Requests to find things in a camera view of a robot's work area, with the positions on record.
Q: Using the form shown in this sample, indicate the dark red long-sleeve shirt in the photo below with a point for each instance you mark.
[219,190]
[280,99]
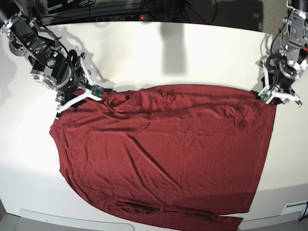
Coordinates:
[183,157]

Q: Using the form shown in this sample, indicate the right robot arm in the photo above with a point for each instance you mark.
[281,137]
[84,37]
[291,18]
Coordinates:
[53,66]

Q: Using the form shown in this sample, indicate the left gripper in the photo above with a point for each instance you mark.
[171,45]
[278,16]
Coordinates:
[279,78]

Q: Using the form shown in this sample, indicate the white wall socket plate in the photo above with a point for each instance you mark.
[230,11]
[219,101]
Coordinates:
[295,207]

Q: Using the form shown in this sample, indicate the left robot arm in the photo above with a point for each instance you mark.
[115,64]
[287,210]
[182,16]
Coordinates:
[287,60]

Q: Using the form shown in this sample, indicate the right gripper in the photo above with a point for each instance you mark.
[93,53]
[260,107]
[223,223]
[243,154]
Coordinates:
[71,79]

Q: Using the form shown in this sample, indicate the black power strip red switch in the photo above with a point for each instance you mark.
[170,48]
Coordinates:
[129,17]

